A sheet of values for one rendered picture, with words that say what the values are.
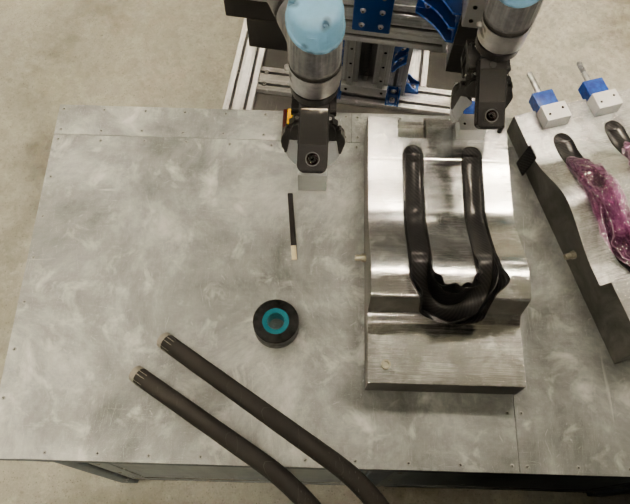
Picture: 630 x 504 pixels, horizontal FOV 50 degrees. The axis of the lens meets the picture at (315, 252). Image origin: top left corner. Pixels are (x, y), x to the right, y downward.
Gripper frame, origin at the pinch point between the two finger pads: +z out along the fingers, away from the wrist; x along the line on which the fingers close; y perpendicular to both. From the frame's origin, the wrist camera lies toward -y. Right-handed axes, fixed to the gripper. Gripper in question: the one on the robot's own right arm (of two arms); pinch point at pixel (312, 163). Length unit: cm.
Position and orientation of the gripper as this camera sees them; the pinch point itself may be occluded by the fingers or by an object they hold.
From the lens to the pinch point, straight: 116.4
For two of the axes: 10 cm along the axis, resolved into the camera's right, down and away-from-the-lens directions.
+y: 0.3, -9.2, 3.9
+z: -0.1, 3.9, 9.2
